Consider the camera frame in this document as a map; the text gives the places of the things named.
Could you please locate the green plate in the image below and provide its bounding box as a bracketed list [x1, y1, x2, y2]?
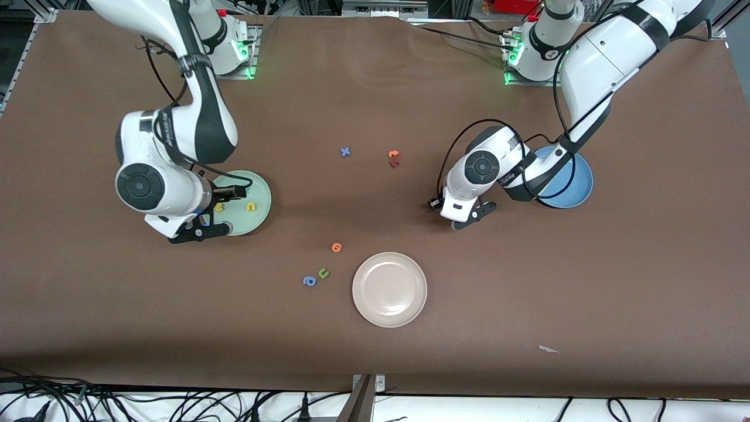
[208, 170, 272, 237]

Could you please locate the brown table cover sheet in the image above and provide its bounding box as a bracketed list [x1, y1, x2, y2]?
[0, 11, 750, 400]

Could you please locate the beige plate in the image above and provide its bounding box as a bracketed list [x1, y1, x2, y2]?
[352, 251, 428, 328]

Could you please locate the aluminium frame post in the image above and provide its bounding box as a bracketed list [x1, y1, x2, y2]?
[706, 0, 750, 42]

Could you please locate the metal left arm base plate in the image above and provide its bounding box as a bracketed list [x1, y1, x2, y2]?
[503, 29, 567, 88]

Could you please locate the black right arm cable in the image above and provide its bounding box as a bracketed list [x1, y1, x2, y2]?
[139, 35, 254, 189]

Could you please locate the aluminium frame rail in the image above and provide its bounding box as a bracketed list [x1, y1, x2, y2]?
[0, 0, 59, 118]

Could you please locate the black base cable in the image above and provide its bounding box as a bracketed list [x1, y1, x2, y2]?
[404, 23, 519, 47]
[466, 16, 516, 36]

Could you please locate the aluminium table leg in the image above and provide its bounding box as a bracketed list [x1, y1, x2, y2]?
[336, 375, 376, 422]

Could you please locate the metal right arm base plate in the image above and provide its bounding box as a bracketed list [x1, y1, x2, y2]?
[214, 23, 260, 80]

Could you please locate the blue plate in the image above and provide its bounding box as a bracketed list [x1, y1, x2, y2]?
[533, 147, 594, 209]

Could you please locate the red background object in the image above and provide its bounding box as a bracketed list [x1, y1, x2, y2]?
[494, 0, 541, 15]

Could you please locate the silver metal box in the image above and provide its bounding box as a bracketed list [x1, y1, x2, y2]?
[342, 0, 429, 19]

